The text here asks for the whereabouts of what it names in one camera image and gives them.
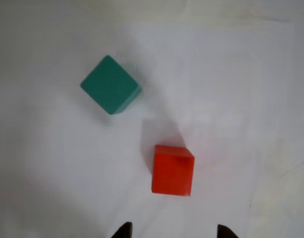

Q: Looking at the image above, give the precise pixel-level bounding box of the teal blue cube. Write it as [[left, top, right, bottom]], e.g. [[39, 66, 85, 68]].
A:
[[79, 55, 143, 116]]

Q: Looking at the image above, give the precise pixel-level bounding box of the red cube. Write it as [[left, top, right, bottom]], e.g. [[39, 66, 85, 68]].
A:
[[151, 144, 195, 197]]

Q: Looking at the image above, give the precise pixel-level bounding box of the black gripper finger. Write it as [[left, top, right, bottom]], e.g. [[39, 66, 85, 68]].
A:
[[217, 224, 239, 238], [112, 222, 133, 238]]

